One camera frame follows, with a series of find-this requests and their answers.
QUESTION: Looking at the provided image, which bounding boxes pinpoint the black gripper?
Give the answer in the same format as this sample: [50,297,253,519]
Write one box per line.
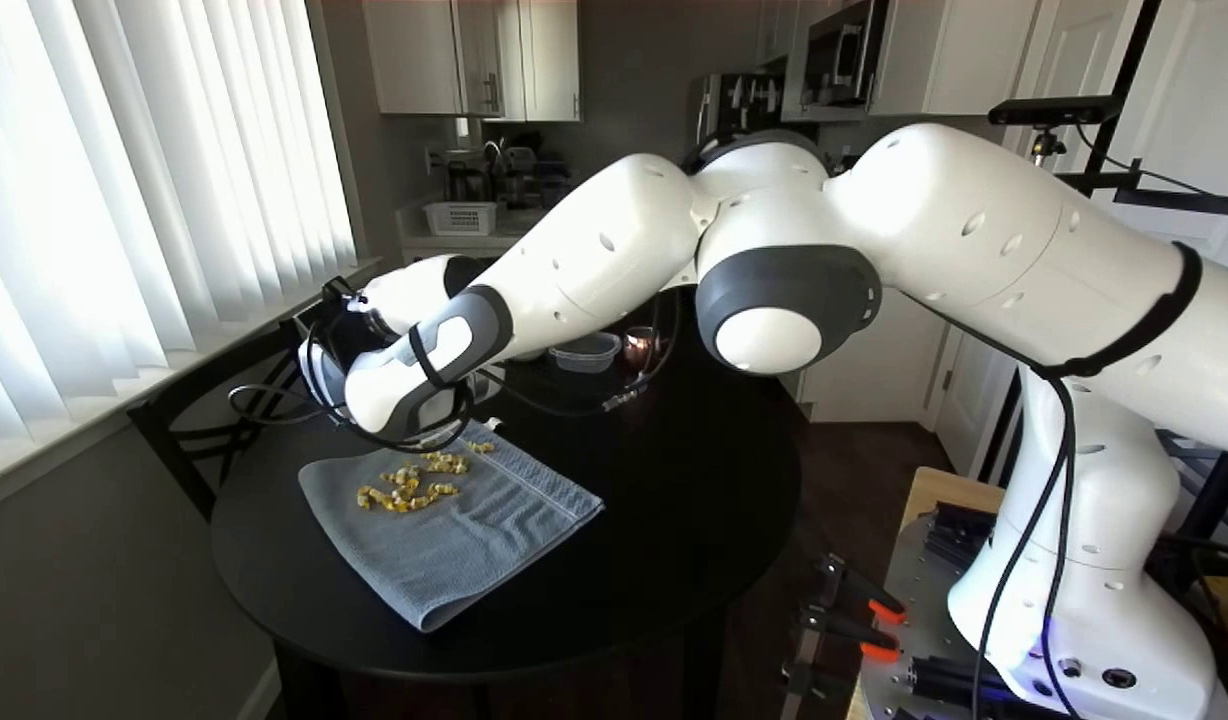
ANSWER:
[294,273,392,368]

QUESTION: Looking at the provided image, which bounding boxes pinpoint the yellow candy pile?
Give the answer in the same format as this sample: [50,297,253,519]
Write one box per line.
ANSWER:
[353,447,493,519]

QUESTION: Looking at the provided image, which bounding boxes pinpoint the blue grey folded towel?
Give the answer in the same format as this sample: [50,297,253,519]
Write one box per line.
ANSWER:
[298,415,610,638]

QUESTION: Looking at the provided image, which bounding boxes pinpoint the white counter with sink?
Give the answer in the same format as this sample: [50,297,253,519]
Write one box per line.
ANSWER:
[392,197,538,263]

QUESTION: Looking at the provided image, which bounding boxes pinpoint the black wooden chair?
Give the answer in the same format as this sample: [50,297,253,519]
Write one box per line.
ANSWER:
[126,318,327,525]

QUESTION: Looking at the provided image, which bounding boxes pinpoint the white plastic bin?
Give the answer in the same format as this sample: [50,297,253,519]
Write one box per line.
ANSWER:
[419,197,499,245]

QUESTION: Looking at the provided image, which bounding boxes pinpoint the white vertical window blinds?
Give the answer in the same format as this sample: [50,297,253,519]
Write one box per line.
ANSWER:
[0,0,364,457]

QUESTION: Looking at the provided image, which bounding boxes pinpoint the black coffee machine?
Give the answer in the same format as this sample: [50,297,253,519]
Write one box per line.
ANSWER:
[481,128,574,213]

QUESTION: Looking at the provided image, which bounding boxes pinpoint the white upper kitchen cabinets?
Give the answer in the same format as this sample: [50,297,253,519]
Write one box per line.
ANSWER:
[359,0,583,128]

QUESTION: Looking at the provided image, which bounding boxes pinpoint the copper mug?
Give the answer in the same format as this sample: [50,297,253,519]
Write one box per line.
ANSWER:
[619,323,672,386]

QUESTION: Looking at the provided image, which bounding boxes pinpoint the dark steel refrigerator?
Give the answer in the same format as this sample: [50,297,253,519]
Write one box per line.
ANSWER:
[688,69,791,154]

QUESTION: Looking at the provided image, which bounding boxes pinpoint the white kitchen counter cabinet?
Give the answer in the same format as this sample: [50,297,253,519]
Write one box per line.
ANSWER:
[791,293,958,429]

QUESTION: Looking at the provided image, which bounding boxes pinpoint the robot mounting platform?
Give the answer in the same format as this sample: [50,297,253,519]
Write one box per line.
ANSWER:
[845,465,1046,720]

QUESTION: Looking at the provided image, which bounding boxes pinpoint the orange handled black clamp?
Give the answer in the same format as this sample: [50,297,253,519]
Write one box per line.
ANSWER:
[799,549,911,631]
[778,609,904,711]

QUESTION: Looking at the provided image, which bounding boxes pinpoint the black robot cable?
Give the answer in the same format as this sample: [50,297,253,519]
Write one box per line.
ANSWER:
[966,238,1209,720]

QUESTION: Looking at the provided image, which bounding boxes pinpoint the black camera tripod stand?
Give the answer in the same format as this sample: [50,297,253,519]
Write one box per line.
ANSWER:
[986,0,1228,225]

